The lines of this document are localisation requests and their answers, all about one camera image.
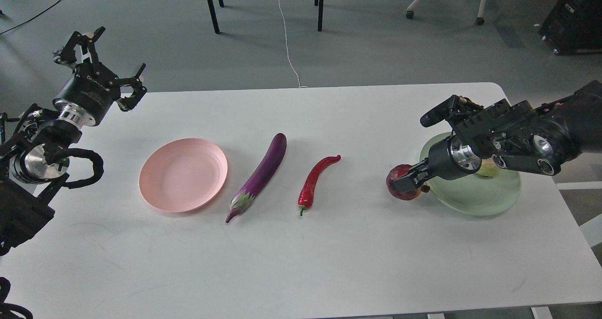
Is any red pomegranate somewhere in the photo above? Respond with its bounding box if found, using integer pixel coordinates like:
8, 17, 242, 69
386, 163, 430, 201

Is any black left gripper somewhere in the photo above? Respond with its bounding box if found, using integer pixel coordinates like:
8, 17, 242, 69
52, 26, 148, 126

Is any light green plate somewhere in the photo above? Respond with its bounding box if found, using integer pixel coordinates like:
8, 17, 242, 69
419, 131, 522, 216

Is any red chili pepper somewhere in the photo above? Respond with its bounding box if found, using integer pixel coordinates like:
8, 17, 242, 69
297, 155, 341, 216

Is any black equipment box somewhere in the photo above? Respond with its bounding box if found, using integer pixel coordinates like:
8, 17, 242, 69
539, 0, 602, 56

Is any white floor cable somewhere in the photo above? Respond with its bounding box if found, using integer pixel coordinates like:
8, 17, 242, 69
269, 0, 309, 89

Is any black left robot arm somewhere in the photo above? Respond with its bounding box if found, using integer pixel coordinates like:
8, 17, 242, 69
0, 27, 148, 255

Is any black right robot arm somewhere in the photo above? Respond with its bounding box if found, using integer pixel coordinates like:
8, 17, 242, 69
388, 80, 602, 193

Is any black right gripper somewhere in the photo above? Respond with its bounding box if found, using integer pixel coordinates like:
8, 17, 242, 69
390, 139, 464, 194

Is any purple eggplant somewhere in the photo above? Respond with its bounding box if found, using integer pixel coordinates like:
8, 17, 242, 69
224, 133, 287, 224

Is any pink plate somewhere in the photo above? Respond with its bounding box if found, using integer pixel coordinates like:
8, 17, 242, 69
138, 137, 228, 213

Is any black table leg left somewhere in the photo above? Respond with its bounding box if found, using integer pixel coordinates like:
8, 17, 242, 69
206, 0, 224, 35

